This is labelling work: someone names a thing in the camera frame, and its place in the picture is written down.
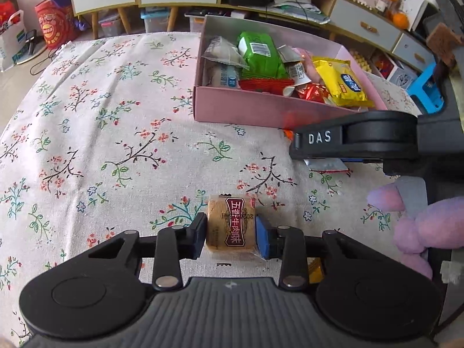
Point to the small yellow candy packet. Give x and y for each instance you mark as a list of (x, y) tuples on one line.
[(315, 270)]

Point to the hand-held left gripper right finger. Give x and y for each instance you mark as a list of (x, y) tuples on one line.
[(263, 240)]

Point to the shiny red candy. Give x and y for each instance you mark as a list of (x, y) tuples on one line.
[(313, 92)]

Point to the blue plastic stool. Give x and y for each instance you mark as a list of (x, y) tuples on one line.
[(427, 90)]

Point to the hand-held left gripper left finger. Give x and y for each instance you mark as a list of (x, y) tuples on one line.
[(199, 238)]

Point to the brown sponge block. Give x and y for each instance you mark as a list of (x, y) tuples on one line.
[(442, 43)]

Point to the small silver snack packet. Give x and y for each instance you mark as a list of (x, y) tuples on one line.
[(297, 72)]

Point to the pile of papers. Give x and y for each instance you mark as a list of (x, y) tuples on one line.
[(301, 7)]

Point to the white shopping bag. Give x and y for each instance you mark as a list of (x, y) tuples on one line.
[(11, 40)]

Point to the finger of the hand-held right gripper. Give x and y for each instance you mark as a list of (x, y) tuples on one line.
[(351, 160)]

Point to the person's right hand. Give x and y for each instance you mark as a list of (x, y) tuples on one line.
[(435, 224)]

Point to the tan snack packet maroon label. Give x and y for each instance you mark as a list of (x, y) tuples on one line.
[(232, 229)]

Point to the yellow snack packet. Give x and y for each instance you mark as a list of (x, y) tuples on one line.
[(340, 79)]

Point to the blue lidded storage bin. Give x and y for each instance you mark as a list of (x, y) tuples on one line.
[(155, 20)]

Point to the floral tablecloth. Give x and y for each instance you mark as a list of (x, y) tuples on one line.
[(108, 134)]

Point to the white paper box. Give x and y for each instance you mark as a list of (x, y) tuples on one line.
[(415, 5)]

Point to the red silver snack packet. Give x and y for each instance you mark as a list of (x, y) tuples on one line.
[(328, 166)]

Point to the white printed box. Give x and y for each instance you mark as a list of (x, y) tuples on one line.
[(401, 79)]

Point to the red gift bag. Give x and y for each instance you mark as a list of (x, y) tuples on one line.
[(54, 25)]

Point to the clear storage bin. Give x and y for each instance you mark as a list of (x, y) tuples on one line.
[(108, 24), (195, 22)]

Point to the green snack packet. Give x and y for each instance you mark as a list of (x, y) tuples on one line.
[(261, 56)]

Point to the red snack packet white print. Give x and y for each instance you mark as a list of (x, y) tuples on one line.
[(266, 86)]

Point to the yellow bead toy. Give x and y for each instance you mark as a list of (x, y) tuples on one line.
[(360, 62)]

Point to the pink cardboard box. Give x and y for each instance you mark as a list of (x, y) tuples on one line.
[(246, 107)]

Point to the clear triangular snack packet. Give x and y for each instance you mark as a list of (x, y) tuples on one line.
[(223, 52)]

